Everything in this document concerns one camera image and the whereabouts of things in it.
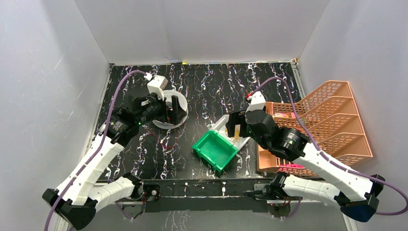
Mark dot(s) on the orange desk organizer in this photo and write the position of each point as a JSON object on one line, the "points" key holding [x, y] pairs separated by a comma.
{"points": [[330, 113]]}

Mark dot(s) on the white plastic bin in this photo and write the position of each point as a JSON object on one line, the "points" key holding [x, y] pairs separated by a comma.
{"points": [[220, 128]]}

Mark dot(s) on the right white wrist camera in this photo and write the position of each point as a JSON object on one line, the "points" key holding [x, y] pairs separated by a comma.
{"points": [[256, 101]]}

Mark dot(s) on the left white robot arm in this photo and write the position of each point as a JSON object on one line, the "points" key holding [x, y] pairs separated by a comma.
{"points": [[78, 199]]}

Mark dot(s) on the white filament spool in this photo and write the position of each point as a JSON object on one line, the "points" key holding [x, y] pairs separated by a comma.
{"points": [[183, 110]]}

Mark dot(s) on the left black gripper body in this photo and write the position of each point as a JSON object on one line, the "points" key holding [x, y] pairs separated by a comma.
{"points": [[166, 108]]}

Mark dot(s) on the pink item in organizer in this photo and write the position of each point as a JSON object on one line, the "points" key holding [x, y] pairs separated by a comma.
{"points": [[291, 166]]}

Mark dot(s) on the green plastic bin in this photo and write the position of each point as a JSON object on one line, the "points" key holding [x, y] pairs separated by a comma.
{"points": [[215, 149]]}

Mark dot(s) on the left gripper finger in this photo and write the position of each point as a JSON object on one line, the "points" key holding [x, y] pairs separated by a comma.
{"points": [[175, 110], [165, 117]]}

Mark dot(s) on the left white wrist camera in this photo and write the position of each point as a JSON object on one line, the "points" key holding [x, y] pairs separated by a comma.
{"points": [[157, 84]]}

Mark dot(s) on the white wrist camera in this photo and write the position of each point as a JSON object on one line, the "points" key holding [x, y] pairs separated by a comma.
{"points": [[157, 84], [256, 101]]}

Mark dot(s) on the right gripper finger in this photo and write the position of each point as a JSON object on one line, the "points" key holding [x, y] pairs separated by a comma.
{"points": [[242, 123], [230, 125]]}

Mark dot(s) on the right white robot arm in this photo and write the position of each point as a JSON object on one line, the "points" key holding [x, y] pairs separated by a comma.
{"points": [[355, 196]]}

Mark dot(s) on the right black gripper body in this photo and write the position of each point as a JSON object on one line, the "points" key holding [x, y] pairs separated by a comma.
{"points": [[263, 143]]}

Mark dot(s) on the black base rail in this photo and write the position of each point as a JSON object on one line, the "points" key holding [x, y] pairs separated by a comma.
{"points": [[211, 195]]}

